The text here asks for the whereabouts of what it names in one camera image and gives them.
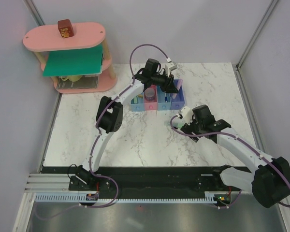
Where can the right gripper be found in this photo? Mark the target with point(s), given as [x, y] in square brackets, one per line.
[189, 129]

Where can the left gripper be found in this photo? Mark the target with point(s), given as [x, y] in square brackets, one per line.
[169, 86]

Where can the pink eraser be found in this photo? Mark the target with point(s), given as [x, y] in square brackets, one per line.
[178, 86]

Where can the clear blue round box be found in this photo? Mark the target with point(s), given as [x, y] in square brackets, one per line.
[150, 94]

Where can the sky blue drawer bin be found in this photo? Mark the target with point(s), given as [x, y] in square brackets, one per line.
[162, 105]

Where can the pink drawer bin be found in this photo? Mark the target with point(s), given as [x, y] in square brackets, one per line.
[153, 105]

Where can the light blue drawer bin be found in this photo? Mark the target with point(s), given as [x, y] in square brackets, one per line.
[139, 107]

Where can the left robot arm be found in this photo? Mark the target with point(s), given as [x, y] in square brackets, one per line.
[110, 116]

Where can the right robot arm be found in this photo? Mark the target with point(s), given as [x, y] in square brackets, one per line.
[268, 178]

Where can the black book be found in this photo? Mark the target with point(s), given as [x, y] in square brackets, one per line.
[86, 82]

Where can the green folder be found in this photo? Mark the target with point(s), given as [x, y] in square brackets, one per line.
[74, 62]

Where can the yellow mug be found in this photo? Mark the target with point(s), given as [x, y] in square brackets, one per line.
[72, 78]

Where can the brown cube toy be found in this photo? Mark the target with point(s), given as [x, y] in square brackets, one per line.
[65, 28]

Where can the pink wooden shelf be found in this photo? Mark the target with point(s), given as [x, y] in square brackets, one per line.
[44, 39]

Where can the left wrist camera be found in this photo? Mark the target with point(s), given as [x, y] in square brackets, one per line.
[169, 67]

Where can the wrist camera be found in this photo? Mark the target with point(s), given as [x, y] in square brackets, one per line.
[186, 114]
[169, 67]

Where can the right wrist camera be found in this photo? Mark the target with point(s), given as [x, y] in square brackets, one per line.
[186, 114]

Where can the right aluminium post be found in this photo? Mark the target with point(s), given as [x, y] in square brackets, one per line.
[265, 18]

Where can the aluminium post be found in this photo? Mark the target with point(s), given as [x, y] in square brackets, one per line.
[34, 12]
[265, 18]

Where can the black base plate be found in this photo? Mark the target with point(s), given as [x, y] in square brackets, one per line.
[196, 178]

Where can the white cable duct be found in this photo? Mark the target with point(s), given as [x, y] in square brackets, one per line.
[93, 198]

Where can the aluminium frame rail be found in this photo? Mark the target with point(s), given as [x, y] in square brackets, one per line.
[60, 183]

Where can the left aluminium post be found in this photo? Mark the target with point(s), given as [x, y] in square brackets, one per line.
[34, 12]

